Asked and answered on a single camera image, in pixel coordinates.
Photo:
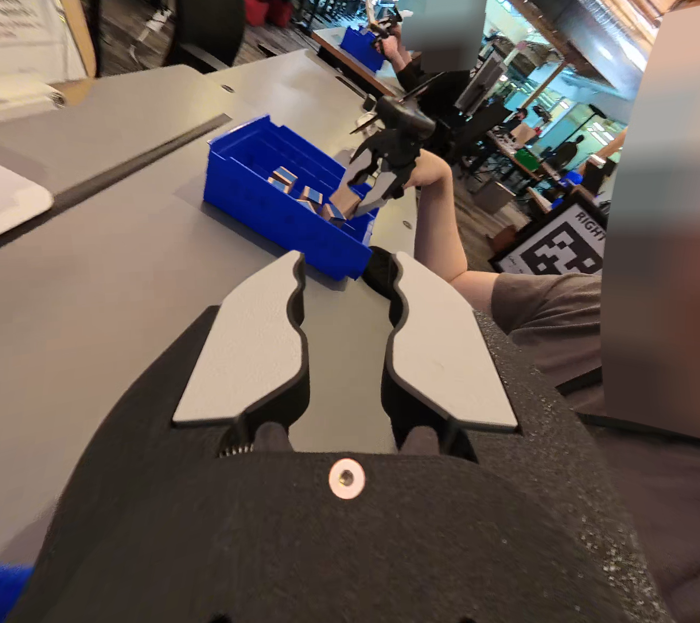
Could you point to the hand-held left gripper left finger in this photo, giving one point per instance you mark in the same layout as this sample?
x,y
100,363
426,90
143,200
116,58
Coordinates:
x,y
246,360

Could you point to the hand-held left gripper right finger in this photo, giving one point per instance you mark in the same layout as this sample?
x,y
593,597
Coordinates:
x,y
448,366

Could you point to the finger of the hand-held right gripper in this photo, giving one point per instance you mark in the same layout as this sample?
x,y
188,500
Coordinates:
x,y
362,170
383,193

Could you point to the wooden cube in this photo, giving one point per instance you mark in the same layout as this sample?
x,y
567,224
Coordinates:
x,y
332,214
283,180
345,200
310,197

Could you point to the blue plastic bin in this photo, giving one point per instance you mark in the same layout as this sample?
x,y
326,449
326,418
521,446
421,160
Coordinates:
x,y
246,207
13,584
361,48

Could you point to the person's right forearm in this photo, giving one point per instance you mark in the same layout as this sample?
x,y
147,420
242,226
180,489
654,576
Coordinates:
x,y
437,240

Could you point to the person's right hand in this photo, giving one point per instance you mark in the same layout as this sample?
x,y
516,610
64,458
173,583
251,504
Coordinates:
x,y
429,169

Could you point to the black pad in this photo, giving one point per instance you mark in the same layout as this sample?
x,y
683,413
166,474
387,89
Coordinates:
x,y
380,270

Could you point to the wooden table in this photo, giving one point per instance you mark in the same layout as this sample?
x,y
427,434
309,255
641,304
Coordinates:
x,y
350,62

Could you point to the grey metal trash can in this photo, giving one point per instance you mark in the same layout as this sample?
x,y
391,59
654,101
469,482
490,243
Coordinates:
x,y
492,197

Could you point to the green plastic bin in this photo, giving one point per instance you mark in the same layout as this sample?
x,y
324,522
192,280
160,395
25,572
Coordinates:
x,y
526,159

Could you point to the framed marker sign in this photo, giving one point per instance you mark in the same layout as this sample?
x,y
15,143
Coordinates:
x,y
558,245

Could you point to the red plastic crate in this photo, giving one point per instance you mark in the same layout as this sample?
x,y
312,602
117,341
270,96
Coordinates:
x,y
280,11
256,7

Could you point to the black floor lamp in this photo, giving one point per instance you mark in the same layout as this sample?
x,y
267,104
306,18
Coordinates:
x,y
588,122

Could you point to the instruction sheet on clipboard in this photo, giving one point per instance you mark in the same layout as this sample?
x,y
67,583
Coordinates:
x,y
71,4

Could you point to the printed instruction sheet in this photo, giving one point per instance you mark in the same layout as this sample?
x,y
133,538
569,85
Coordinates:
x,y
27,4

